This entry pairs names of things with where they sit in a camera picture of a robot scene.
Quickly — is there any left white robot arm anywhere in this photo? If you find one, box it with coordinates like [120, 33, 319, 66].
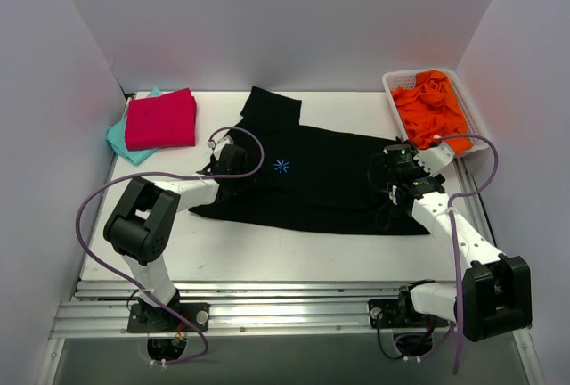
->
[103, 143, 250, 331]

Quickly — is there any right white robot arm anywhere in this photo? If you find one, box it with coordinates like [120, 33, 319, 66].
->
[367, 144, 533, 342]

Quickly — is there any crumpled orange t-shirt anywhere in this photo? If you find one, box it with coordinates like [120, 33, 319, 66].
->
[391, 70, 468, 150]

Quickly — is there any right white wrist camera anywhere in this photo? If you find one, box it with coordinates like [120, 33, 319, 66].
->
[413, 143, 455, 176]

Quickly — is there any white plastic basket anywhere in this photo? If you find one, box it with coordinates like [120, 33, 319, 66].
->
[382, 69, 488, 147]

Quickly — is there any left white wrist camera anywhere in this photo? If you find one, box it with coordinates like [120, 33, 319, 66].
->
[207, 135, 234, 159]

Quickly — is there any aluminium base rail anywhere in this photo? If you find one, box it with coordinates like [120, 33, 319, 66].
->
[47, 280, 533, 340]

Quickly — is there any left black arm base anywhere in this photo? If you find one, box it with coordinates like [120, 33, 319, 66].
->
[126, 300, 211, 359]

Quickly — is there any black t-shirt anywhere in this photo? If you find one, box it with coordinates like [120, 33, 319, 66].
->
[191, 87, 427, 236]

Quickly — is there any folded teal t-shirt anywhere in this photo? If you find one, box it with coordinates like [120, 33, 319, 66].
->
[106, 111, 158, 166]

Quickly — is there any folded pink t-shirt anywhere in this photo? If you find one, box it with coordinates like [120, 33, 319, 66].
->
[125, 88, 198, 151]

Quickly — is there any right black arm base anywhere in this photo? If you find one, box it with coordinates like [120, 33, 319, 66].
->
[368, 299, 449, 362]

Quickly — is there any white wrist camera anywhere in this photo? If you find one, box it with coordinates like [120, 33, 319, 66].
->
[207, 135, 234, 159]
[413, 143, 455, 176]

